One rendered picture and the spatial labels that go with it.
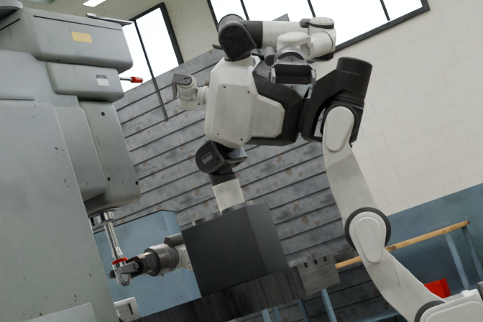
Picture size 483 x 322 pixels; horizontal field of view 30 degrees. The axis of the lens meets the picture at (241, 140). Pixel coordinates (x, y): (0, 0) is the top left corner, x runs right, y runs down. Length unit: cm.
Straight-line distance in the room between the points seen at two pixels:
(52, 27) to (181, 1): 887
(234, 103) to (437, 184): 734
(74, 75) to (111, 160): 27
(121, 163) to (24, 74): 41
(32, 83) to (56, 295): 66
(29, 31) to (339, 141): 99
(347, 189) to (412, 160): 730
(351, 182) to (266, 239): 54
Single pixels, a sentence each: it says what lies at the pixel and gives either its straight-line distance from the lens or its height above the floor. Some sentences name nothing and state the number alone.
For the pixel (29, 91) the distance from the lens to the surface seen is 246.
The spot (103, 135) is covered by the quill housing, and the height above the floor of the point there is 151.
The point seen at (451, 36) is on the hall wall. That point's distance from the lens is 1004.
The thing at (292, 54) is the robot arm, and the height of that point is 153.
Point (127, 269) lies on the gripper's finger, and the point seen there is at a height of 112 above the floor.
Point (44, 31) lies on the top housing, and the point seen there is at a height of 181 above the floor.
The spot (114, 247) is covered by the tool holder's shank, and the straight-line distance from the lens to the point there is 268.
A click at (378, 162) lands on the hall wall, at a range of 1024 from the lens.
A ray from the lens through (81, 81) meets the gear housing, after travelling 264.
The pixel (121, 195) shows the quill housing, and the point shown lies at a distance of 263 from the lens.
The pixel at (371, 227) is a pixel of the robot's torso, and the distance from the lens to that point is 277.
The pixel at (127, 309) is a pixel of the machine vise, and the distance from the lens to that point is 289.
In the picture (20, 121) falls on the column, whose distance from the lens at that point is 219.
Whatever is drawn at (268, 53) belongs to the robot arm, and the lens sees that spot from 258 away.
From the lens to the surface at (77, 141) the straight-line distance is 251.
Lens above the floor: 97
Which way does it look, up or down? 9 degrees up
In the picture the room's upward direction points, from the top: 19 degrees counter-clockwise
